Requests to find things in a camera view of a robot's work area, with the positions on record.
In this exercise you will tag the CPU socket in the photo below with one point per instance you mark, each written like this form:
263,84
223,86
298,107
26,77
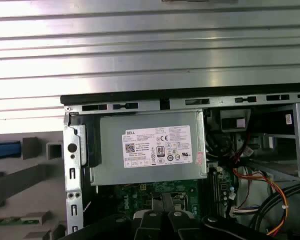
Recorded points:
181,200

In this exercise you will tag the green motherboard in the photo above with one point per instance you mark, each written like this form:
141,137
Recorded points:
130,197

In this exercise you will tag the grey parts rack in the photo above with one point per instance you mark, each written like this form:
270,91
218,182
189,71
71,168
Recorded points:
27,175

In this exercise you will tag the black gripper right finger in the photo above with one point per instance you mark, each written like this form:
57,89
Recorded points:
180,225

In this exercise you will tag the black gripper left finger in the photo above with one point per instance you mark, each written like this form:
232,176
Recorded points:
150,225

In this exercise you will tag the grey power supply unit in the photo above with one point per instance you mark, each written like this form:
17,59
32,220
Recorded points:
110,170

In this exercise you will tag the black RAM slot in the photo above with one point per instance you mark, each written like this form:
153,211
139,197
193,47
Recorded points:
210,195

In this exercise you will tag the grey optical drive cage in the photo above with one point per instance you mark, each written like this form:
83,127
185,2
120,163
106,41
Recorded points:
277,165

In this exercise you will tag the hard disk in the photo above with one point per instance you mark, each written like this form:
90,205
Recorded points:
5,150

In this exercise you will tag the black PC case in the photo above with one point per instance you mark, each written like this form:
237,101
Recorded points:
140,96

